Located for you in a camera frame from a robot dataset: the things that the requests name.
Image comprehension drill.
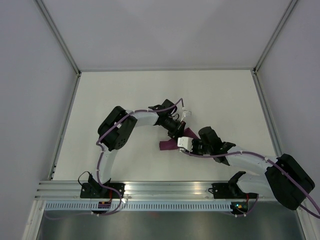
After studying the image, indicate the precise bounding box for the purple cloth napkin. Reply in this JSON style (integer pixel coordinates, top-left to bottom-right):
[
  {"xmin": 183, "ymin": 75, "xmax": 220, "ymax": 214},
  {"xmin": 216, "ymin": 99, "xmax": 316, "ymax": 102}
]
[{"xmin": 159, "ymin": 127, "xmax": 199, "ymax": 151}]

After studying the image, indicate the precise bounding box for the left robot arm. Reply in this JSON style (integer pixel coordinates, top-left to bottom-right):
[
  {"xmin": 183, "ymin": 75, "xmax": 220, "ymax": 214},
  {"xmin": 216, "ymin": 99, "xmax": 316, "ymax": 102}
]
[{"xmin": 88, "ymin": 98, "xmax": 186, "ymax": 198}]

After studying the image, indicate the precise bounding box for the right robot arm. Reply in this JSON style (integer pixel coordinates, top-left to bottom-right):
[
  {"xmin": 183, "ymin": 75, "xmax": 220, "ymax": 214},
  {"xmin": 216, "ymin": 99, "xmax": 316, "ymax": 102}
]
[{"xmin": 190, "ymin": 126, "xmax": 315, "ymax": 210}]

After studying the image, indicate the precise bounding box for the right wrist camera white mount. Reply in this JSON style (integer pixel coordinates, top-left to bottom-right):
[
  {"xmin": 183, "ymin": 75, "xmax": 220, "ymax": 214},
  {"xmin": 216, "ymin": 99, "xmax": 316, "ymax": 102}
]
[{"xmin": 177, "ymin": 136, "xmax": 193, "ymax": 152}]

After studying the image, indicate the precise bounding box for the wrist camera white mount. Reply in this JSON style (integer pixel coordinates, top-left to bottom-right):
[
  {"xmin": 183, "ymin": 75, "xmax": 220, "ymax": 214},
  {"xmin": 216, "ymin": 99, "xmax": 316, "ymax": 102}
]
[
  {"xmin": 180, "ymin": 106, "xmax": 192, "ymax": 121},
  {"xmin": 177, "ymin": 136, "xmax": 193, "ymax": 152}
]

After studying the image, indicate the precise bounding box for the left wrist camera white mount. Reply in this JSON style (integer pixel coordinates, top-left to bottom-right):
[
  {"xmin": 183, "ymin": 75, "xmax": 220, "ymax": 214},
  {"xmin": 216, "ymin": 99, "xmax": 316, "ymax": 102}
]
[{"xmin": 180, "ymin": 106, "xmax": 192, "ymax": 121}]

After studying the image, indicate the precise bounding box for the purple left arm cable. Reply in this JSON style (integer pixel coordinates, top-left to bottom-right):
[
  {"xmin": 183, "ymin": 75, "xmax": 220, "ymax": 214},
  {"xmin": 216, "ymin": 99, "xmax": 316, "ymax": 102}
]
[{"xmin": 44, "ymin": 98, "xmax": 186, "ymax": 221}]

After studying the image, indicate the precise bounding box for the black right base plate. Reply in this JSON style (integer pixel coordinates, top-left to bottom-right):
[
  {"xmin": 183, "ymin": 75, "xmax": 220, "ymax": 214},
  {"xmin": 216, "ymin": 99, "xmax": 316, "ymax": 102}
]
[{"xmin": 208, "ymin": 182, "xmax": 257, "ymax": 200}]

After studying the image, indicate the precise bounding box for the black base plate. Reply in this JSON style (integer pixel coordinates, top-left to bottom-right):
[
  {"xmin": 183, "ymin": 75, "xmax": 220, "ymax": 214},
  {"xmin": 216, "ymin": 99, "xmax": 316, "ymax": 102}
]
[
  {"xmin": 80, "ymin": 182, "xmax": 125, "ymax": 199},
  {"xmin": 208, "ymin": 182, "xmax": 257, "ymax": 200}
]

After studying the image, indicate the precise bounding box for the aluminium frame post right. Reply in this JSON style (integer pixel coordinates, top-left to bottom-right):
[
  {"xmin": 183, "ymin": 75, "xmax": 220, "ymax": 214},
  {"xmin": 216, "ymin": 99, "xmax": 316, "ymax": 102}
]
[{"xmin": 251, "ymin": 0, "xmax": 300, "ymax": 75}]

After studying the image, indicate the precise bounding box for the aluminium frame post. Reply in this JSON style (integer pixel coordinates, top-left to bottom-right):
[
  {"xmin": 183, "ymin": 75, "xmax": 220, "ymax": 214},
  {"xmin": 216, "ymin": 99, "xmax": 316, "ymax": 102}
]
[
  {"xmin": 251, "ymin": 0, "xmax": 300, "ymax": 75},
  {"xmin": 33, "ymin": 0, "xmax": 81, "ymax": 76}
]

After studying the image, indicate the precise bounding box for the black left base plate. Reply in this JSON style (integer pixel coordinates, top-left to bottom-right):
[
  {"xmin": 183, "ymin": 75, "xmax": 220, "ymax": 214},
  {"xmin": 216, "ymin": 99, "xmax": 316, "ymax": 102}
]
[{"xmin": 80, "ymin": 182, "xmax": 125, "ymax": 199}]

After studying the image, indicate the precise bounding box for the aluminium front rail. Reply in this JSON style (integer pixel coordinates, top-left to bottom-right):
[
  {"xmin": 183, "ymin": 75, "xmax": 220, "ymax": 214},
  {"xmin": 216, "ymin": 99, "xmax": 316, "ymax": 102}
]
[{"xmin": 34, "ymin": 181, "xmax": 307, "ymax": 202}]

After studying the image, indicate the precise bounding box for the white slotted cable duct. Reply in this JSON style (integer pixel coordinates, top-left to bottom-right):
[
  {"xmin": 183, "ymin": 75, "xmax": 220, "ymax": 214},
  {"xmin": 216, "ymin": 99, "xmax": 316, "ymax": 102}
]
[{"xmin": 45, "ymin": 200, "xmax": 232, "ymax": 212}]

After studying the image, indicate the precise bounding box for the aluminium frame post left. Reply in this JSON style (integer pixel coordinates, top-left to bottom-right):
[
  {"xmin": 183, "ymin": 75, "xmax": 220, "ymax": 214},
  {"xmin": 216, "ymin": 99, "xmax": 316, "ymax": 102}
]
[{"xmin": 33, "ymin": 0, "xmax": 81, "ymax": 76}]

